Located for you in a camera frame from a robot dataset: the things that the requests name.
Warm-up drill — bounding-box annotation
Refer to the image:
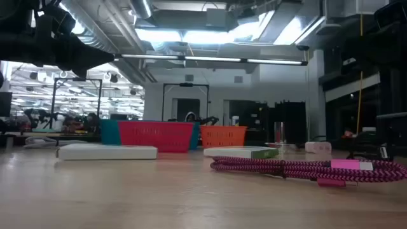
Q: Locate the magenta braided usb cable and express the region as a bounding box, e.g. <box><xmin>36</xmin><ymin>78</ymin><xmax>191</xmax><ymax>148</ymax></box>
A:
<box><xmin>209</xmin><ymin>155</ymin><xmax>407</xmax><ymax>188</ymax></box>

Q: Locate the red slotted plastic bin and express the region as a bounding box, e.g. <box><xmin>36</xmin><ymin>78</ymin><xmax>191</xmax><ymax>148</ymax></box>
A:
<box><xmin>118</xmin><ymin>120</ymin><xmax>195</xmax><ymax>154</ymax></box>

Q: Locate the white box with green side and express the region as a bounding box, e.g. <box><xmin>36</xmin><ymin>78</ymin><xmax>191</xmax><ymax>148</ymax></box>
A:
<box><xmin>203</xmin><ymin>146</ymin><xmax>280</xmax><ymax>160</ymax></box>

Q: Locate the black background monitor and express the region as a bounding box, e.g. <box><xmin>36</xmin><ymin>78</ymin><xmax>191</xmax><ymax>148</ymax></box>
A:
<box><xmin>0</xmin><ymin>92</ymin><xmax>13</xmax><ymax>118</ymax></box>

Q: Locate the teal plastic bin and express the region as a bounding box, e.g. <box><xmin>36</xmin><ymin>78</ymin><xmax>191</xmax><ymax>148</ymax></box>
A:
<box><xmin>100</xmin><ymin>119</ymin><xmax>201</xmax><ymax>151</ymax></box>

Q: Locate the silvery white round roll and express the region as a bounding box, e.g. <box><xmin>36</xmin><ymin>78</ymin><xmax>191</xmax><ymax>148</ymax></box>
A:
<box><xmin>305</xmin><ymin>141</ymin><xmax>333</xmax><ymax>155</ymax></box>

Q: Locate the yellow hanging cord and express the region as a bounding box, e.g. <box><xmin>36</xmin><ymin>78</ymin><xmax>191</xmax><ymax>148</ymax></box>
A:
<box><xmin>355</xmin><ymin>13</ymin><xmax>364</xmax><ymax>135</ymax></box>

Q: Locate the white flat product box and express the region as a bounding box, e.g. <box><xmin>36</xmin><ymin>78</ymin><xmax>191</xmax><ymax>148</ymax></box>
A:
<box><xmin>56</xmin><ymin>143</ymin><xmax>158</xmax><ymax>161</ymax></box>

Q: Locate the orange slotted plastic bin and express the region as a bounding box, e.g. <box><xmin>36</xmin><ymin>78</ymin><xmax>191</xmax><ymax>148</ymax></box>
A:
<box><xmin>200</xmin><ymin>125</ymin><xmax>249</xmax><ymax>149</ymax></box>

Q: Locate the black background rig frame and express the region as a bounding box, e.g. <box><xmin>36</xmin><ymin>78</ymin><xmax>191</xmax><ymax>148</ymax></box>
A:
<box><xmin>49</xmin><ymin>77</ymin><xmax>103</xmax><ymax>130</ymax></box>
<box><xmin>161</xmin><ymin>82</ymin><xmax>210</xmax><ymax>122</ymax></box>

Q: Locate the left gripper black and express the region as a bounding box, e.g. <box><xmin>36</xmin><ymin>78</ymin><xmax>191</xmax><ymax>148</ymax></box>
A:
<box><xmin>31</xmin><ymin>9</ymin><xmax>116</xmax><ymax>79</ymax></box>

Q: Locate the long led light bar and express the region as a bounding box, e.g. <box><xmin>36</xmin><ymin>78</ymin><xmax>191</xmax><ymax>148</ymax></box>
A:
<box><xmin>113</xmin><ymin>53</ymin><xmax>309</xmax><ymax>67</ymax></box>

